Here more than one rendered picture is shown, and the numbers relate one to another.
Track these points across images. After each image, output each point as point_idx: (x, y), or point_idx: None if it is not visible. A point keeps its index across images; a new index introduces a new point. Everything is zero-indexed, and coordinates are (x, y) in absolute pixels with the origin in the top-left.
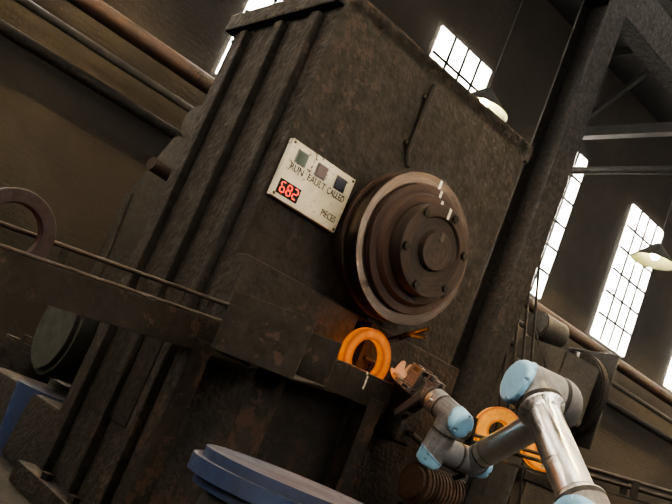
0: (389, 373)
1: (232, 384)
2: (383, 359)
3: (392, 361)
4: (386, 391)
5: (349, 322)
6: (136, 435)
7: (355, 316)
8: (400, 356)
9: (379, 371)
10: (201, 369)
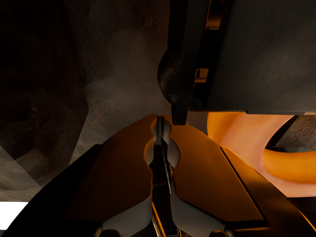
0: (107, 67)
1: None
2: (261, 157)
3: (120, 99)
4: (298, 63)
5: (306, 132)
6: None
7: (285, 144)
8: (100, 116)
9: (287, 120)
10: None
